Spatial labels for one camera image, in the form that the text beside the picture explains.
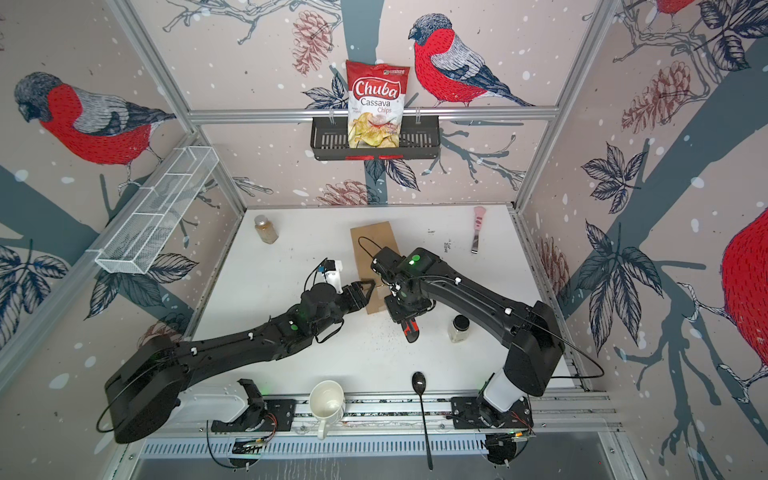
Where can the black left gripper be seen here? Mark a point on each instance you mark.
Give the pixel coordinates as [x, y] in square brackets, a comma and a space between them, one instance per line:
[360, 300]

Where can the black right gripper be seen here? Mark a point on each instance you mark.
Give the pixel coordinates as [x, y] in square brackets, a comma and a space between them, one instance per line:
[400, 312]

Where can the red black utility knife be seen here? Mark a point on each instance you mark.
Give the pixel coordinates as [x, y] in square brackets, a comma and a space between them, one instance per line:
[410, 330]

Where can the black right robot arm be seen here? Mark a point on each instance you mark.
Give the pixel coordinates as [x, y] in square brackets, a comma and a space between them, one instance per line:
[530, 333]

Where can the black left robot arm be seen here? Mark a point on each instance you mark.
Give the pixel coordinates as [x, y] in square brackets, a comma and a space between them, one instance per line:
[145, 390]

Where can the black lid glass jar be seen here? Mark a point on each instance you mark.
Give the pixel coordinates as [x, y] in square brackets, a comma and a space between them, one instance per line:
[458, 329]

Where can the black long spoon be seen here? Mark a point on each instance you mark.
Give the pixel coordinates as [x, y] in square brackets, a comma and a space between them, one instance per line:
[418, 382]

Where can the cream ceramic mug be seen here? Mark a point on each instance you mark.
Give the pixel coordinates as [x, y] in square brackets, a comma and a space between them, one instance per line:
[327, 405]

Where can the brown spice jar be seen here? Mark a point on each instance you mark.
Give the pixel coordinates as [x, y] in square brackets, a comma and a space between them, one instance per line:
[265, 229]

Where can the Chuba cassava chips bag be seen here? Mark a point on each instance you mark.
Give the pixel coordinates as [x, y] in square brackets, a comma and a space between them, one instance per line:
[376, 102]

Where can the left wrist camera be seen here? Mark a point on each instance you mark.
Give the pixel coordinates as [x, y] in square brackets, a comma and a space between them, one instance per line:
[330, 273]

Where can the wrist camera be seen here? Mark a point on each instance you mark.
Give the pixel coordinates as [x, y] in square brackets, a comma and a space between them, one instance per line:
[385, 263]
[330, 273]

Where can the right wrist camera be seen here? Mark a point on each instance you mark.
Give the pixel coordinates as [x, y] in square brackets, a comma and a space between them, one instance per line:
[385, 263]

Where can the aluminium front rail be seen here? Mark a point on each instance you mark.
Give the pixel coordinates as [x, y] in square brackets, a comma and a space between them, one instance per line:
[558, 410]

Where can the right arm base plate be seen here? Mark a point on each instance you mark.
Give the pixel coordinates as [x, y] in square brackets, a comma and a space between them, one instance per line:
[476, 413]

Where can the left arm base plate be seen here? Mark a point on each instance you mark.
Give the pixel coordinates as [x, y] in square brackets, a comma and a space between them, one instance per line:
[269, 415]

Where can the black wire wall basket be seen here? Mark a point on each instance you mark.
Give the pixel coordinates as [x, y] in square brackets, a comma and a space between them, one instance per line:
[413, 139]

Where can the white wire mesh shelf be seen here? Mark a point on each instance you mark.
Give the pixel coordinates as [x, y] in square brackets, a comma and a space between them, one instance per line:
[162, 204]

